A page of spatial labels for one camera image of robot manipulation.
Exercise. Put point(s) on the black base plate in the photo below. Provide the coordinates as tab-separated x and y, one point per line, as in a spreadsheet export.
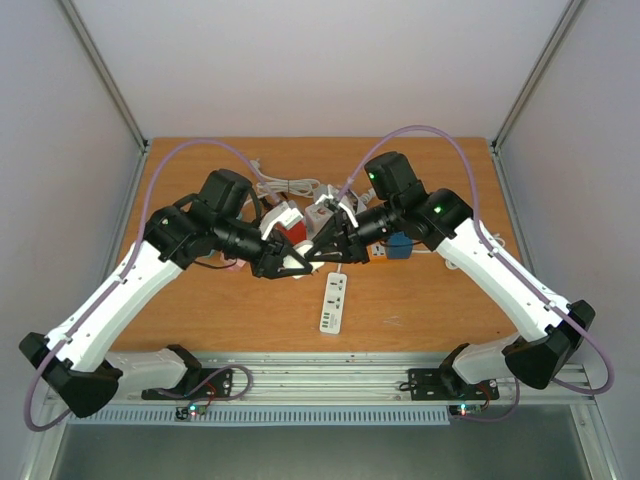
215	382
430	384

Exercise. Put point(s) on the red cube adapter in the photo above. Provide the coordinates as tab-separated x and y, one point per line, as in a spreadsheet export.
296	233

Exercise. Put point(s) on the small circuit board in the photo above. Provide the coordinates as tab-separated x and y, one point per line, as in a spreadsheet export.
465	410
192	412

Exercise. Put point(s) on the white power strip with USB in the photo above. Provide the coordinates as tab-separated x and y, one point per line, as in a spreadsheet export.
333	303

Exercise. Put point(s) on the pink cube adapter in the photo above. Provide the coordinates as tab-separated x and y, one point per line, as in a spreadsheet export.
232	264

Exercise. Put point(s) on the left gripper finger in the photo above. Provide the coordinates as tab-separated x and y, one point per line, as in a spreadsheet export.
293	255
284	272

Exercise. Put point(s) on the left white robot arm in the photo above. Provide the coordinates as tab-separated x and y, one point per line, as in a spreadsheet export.
75	359

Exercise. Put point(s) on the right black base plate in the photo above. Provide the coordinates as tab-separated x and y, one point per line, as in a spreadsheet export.
430	384

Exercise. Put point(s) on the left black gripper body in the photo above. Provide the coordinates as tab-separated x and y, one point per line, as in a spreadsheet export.
265	265

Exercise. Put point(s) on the white cube adapter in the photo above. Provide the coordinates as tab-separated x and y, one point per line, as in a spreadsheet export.
316	216

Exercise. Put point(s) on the right small circuit board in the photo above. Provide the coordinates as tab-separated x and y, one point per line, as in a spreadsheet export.
465	410

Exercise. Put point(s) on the small white adapter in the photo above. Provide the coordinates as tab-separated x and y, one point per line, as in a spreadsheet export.
295	264

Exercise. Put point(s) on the blue cube adapter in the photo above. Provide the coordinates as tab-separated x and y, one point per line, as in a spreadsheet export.
398	247

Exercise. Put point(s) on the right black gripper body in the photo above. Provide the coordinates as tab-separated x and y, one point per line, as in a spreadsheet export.
354	242

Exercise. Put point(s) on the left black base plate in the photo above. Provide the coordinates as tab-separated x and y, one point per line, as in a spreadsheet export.
215	382

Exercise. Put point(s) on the orange power strip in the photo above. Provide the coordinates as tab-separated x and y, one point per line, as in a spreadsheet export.
377	252

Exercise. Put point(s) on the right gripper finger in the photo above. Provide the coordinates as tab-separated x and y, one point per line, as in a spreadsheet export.
332	237
336	257

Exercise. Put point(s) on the grey slotted cable duct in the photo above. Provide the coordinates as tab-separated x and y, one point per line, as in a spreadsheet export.
269	416

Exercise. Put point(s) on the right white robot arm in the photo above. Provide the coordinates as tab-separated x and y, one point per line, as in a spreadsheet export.
547	324

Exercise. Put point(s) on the left small circuit board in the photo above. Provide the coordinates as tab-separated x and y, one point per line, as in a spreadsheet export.
192	412

